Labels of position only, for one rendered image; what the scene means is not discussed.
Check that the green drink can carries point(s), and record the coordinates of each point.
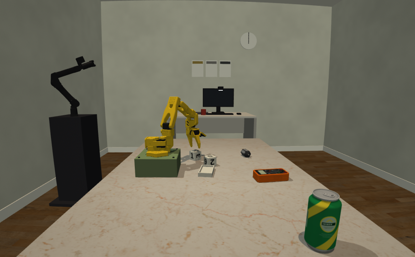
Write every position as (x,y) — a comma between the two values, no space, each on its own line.
(322,222)

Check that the orange digital multimeter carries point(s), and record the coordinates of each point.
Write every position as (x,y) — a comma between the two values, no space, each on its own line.
(270,175)

